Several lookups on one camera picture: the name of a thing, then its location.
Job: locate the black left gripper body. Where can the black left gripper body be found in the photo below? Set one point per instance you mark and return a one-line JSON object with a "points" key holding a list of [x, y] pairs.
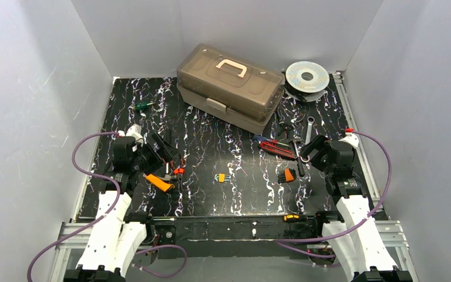
{"points": [[162, 148]]}

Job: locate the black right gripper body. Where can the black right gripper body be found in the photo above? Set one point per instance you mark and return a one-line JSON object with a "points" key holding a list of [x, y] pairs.
{"points": [[315, 146]]}

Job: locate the red handled pliers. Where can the red handled pliers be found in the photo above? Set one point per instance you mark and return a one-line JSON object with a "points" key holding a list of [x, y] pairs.
{"points": [[177, 165]]}

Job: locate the translucent brown tool box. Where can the translucent brown tool box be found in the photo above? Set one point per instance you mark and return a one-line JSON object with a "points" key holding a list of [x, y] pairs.
{"points": [[233, 89]]}

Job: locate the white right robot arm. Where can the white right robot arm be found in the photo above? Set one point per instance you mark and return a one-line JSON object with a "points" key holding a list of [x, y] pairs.
{"points": [[352, 233]]}

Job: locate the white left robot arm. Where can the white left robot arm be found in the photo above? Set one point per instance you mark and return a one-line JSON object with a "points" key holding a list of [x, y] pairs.
{"points": [[120, 176]]}

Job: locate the black marbled mat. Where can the black marbled mat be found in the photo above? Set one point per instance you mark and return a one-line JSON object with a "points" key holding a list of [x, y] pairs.
{"points": [[209, 146]]}

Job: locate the silver combination wrench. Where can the silver combination wrench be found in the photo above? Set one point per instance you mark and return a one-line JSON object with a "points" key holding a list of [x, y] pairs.
{"points": [[310, 121]]}

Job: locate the black orange hex key set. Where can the black orange hex key set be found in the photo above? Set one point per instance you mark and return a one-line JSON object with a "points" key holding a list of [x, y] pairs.
{"points": [[287, 175]]}

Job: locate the red black utility knife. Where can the red black utility knife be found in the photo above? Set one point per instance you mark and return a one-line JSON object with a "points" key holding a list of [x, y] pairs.
{"points": [[272, 149]]}

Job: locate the yellow small hex key set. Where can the yellow small hex key set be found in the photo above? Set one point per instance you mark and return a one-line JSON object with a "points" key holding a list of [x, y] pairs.
{"points": [[221, 178]]}

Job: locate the grey filament spool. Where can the grey filament spool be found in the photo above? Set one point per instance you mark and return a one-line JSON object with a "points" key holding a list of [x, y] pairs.
{"points": [[306, 81]]}

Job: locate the orange black screwdriver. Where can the orange black screwdriver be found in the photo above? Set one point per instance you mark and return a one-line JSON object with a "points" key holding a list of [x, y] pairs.
{"points": [[295, 218]]}

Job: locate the blue red screwdriver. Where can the blue red screwdriver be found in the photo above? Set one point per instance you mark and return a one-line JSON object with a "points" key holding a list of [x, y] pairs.
{"points": [[260, 138]]}

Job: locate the orange handled hammer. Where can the orange handled hammer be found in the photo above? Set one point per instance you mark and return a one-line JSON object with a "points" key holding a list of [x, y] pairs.
{"points": [[164, 183]]}

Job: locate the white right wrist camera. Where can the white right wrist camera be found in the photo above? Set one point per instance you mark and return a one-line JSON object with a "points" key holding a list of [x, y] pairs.
{"points": [[351, 138]]}

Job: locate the green handled screwdriver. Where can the green handled screwdriver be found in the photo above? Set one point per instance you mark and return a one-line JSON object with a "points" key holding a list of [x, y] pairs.
{"points": [[143, 105]]}

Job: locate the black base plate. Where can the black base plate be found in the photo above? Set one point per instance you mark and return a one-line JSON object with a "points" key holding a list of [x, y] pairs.
{"points": [[231, 236]]}

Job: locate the aluminium frame rail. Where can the aluminium frame rail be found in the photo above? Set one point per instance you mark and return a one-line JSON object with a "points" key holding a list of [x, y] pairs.
{"points": [[70, 237]]}

